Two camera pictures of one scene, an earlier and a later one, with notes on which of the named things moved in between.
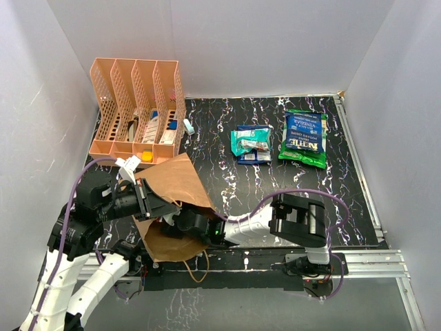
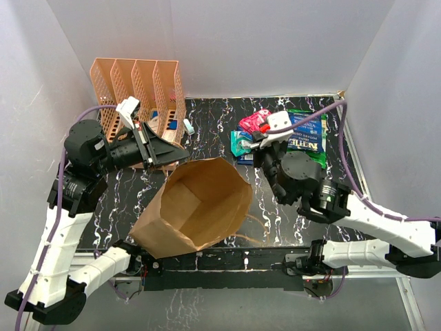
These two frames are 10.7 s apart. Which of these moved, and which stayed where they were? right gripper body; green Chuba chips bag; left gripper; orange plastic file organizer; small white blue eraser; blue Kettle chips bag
Moved: right gripper body; left gripper
Stayed: orange plastic file organizer; green Chuba chips bag; small white blue eraser; blue Kettle chips bag
